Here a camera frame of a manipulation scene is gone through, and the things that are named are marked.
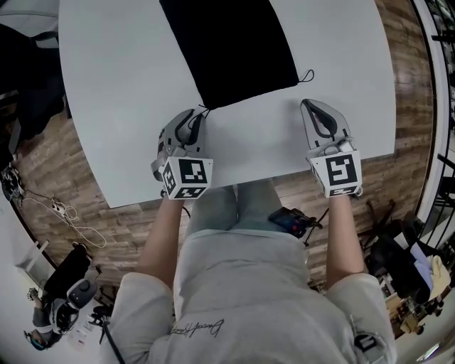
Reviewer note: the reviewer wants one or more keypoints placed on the black controller box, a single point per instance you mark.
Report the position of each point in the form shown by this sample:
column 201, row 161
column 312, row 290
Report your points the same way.
column 289, row 222

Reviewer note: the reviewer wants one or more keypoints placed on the person's grey shirt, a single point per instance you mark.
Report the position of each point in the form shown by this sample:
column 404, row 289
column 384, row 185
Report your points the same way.
column 249, row 302

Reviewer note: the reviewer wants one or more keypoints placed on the black chair with clothes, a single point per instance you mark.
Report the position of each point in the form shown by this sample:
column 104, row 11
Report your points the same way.
column 391, row 256

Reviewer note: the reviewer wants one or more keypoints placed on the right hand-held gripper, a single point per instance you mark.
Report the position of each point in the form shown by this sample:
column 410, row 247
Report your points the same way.
column 339, row 172

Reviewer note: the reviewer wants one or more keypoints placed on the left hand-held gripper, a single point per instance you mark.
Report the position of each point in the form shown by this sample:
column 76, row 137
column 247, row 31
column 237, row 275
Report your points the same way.
column 188, row 176

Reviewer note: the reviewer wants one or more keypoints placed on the black tripod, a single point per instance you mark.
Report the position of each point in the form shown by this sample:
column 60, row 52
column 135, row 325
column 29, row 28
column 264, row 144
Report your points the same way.
column 106, row 330

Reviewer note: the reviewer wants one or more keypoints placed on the person's right forearm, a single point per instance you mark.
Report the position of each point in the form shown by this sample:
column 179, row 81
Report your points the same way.
column 343, row 241

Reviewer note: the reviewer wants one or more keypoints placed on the person's light jeans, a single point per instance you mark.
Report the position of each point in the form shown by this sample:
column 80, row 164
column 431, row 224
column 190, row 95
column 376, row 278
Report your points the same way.
column 227, row 209

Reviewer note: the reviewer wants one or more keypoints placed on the purple cloth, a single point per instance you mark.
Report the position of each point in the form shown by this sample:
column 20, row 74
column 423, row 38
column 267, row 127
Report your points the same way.
column 421, row 266

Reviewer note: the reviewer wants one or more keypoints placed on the black shoulder clip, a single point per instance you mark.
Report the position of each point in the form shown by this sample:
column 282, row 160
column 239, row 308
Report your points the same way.
column 366, row 343

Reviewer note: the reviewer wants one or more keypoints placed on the grey black equipment pile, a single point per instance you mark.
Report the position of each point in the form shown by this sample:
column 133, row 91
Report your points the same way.
column 71, row 277

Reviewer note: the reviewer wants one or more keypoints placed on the person's left forearm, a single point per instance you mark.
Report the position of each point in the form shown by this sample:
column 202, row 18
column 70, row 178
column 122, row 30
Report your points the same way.
column 163, row 241

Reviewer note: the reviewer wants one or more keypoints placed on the beige cloth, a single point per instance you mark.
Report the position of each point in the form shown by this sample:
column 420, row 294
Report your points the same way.
column 439, row 275

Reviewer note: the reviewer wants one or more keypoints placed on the black drawstring bag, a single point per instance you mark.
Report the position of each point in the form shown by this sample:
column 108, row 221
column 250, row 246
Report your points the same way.
column 231, row 53

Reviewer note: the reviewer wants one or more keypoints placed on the white power strip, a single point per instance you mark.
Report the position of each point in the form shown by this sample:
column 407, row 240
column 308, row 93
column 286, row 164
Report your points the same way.
column 58, row 209

